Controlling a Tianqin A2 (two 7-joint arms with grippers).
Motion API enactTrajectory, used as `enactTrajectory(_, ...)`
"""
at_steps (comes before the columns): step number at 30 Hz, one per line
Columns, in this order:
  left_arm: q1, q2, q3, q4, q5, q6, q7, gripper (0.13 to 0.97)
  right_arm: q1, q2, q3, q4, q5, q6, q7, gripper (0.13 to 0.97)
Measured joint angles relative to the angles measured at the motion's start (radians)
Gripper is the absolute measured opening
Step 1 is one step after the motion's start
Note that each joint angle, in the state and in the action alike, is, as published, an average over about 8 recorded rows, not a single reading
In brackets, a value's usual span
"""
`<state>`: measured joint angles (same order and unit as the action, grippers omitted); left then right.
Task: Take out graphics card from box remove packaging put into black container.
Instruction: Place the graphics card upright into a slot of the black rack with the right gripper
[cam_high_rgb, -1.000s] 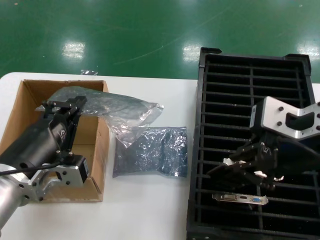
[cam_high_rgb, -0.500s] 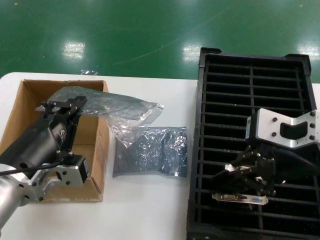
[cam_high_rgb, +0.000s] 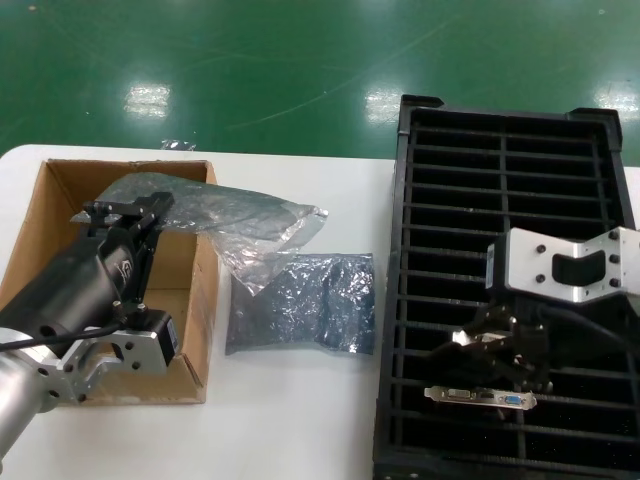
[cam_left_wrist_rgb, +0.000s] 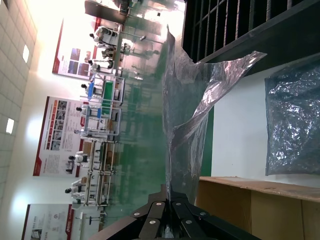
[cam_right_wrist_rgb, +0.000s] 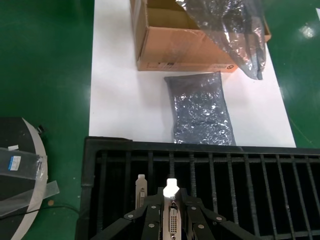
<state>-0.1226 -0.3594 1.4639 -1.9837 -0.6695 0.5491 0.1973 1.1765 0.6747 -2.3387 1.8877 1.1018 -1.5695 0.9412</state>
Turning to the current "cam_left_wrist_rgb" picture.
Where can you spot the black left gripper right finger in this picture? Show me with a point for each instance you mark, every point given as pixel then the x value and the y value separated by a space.
pixel 192 225

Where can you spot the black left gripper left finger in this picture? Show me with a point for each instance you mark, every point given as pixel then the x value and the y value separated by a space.
pixel 147 220

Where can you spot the grey antistatic bag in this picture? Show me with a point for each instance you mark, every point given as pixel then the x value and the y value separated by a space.
pixel 185 112
pixel 292 120

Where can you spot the brown cardboard box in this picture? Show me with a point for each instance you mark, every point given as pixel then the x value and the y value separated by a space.
pixel 250 212

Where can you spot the small background cardboard box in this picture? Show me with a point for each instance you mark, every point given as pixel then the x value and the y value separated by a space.
pixel 84 179

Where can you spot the large background cardboard box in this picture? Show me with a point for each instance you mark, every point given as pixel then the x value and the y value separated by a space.
pixel 87 147

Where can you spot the black slotted plastic container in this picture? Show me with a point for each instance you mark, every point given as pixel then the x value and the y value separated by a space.
pixel 275 37

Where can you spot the black stool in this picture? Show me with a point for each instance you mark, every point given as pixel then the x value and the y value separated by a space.
pixel 92 220

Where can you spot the white black humanoid robot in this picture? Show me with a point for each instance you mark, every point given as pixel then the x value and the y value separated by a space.
pixel 76 188
pixel 81 130
pixel 86 87
pixel 80 158
pixel 96 65
pixel 82 110
pixel 105 35

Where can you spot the white shelf rack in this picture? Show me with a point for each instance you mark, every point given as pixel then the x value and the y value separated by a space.
pixel 86 125

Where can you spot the white rack with green panel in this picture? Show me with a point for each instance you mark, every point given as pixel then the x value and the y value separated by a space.
pixel 108 92

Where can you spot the ceiling light panel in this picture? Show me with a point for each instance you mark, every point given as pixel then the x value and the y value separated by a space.
pixel 26 53
pixel 10 126

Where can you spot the dark brown cabinet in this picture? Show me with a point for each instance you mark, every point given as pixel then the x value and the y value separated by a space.
pixel 105 10

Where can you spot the pipe frame workbench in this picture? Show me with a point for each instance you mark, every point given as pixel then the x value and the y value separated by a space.
pixel 88 192
pixel 93 155

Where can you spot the wall poster with round icons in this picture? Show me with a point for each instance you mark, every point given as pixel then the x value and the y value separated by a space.
pixel 45 225

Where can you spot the wall poster with photo row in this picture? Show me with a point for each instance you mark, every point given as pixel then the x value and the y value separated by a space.
pixel 55 140

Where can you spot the wall poster with red photos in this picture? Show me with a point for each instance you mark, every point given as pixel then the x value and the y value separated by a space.
pixel 65 50

